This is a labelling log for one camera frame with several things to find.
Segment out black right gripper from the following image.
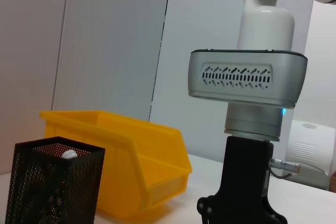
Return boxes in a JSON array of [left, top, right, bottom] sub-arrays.
[[196, 135, 287, 224]]

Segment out black mesh pen holder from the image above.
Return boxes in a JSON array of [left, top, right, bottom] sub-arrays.
[[5, 136, 106, 224]]

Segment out white floor appliance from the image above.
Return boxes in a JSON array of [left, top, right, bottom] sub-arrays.
[[285, 119, 336, 190]]

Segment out yellow plastic bin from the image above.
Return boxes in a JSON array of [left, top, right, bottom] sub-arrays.
[[39, 110, 193, 221]]

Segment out right wrist cable with plug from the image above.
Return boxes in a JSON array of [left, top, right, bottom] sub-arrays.
[[269, 157, 302, 179]]

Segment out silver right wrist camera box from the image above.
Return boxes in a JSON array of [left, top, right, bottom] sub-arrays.
[[187, 49, 308, 109]]

